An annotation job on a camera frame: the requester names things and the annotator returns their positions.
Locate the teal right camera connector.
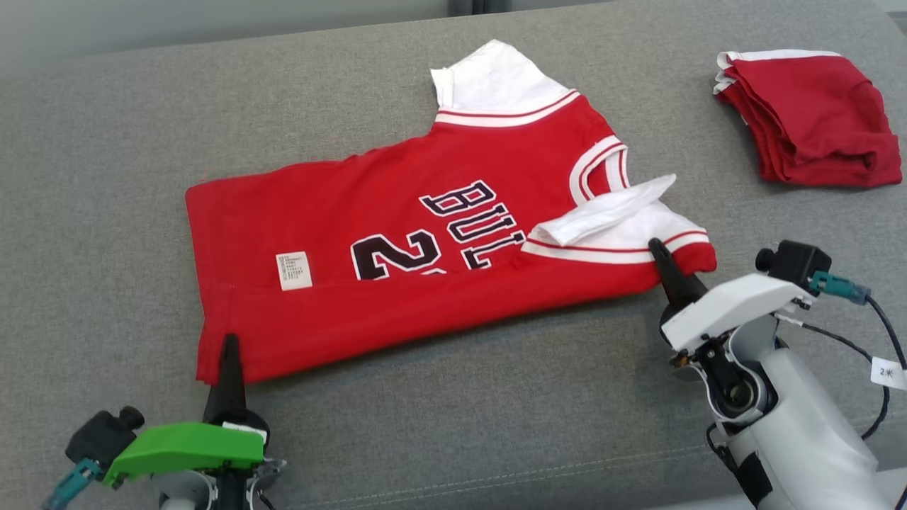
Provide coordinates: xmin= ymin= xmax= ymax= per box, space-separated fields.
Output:
xmin=809 ymin=271 xmax=873 ymax=307

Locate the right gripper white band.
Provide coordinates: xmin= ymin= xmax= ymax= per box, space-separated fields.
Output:
xmin=648 ymin=237 xmax=813 ymax=354

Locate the teal left camera connector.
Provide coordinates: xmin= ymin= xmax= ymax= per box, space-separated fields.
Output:
xmin=43 ymin=458 xmax=104 ymax=510

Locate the red white basketball jersey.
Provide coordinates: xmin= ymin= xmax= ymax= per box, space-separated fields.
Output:
xmin=186 ymin=39 xmax=718 ymax=387

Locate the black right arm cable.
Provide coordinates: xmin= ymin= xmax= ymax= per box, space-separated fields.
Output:
xmin=776 ymin=294 xmax=907 ymax=441

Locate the red shorts white stripe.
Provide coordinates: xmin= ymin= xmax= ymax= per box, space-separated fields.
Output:
xmin=712 ymin=48 xmax=903 ymax=188

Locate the teal camera connector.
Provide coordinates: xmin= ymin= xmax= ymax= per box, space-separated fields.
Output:
xmin=809 ymin=271 xmax=873 ymax=307
xmin=43 ymin=458 xmax=104 ymax=510

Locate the white cable label tag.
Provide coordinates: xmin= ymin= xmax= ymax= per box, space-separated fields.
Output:
xmin=870 ymin=356 xmax=907 ymax=391

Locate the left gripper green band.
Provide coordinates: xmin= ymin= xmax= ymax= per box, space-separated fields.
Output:
xmin=102 ymin=334 xmax=271 ymax=490

